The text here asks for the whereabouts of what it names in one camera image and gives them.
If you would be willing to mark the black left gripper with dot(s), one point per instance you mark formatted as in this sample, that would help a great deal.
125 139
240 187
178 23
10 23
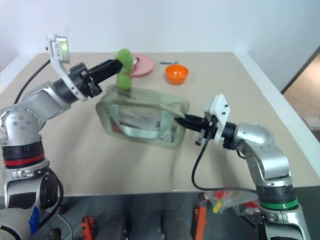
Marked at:
83 82

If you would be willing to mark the thin blue stick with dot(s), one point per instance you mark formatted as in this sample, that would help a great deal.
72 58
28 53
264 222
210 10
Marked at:
168 62

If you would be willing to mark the pink plate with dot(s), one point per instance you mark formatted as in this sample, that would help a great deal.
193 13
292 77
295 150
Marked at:
145 66

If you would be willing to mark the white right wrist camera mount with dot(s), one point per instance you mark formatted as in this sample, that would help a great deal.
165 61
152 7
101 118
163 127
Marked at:
221 105

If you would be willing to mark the orange bowl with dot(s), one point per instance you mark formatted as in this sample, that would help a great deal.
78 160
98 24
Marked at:
176 73

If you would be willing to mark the orange and black tool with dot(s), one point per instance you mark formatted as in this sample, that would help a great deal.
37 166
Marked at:
200 220
87 227

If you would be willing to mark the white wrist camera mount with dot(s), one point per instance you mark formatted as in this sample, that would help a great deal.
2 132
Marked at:
60 50
221 105

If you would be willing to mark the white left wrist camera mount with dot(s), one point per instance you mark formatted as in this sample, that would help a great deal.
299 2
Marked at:
60 50

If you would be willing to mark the green transparent zip pouch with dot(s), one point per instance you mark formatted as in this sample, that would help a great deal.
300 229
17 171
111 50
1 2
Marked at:
140 105

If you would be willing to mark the clear bag of colourful items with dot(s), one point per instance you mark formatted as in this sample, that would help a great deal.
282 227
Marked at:
230 202

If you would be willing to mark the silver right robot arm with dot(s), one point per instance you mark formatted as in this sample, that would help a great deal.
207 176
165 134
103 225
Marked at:
265 160

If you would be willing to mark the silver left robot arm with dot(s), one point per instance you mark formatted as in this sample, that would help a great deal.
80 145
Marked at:
42 100

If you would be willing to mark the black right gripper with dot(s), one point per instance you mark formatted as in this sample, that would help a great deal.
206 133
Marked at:
211 127

